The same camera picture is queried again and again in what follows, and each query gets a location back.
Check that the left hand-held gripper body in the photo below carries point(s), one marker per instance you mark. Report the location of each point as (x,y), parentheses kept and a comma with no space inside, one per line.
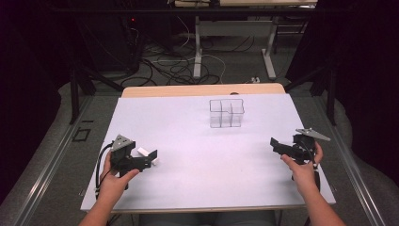
(123,157)

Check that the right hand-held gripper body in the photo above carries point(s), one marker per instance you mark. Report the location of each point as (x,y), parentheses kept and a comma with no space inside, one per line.
(303,147)

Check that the white rectangular block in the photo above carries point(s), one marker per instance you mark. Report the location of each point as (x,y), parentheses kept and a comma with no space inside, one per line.
(143,151)

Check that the person's right hand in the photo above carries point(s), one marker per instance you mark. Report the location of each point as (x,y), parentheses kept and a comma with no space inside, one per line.
(302,175)

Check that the person's left hand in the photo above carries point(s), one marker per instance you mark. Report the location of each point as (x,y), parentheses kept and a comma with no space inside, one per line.
(113,185)

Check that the white table cover sheet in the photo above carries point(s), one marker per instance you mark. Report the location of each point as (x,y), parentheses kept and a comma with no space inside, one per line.
(200,163)

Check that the clear plastic divided organizer box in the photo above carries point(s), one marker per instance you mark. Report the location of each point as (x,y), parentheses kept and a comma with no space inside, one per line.
(226,113)

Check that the black metal stand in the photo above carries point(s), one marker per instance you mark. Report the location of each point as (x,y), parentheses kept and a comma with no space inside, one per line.
(326,88)
(78,84)

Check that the white power plug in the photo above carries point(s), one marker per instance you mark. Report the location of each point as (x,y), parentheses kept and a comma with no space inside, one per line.
(255,79)

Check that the black computer tower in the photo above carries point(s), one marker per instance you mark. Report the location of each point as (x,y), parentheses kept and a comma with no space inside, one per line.
(109,44)

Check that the white metal desk frame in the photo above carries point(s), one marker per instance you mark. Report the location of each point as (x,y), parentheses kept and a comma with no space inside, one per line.
(200,47)

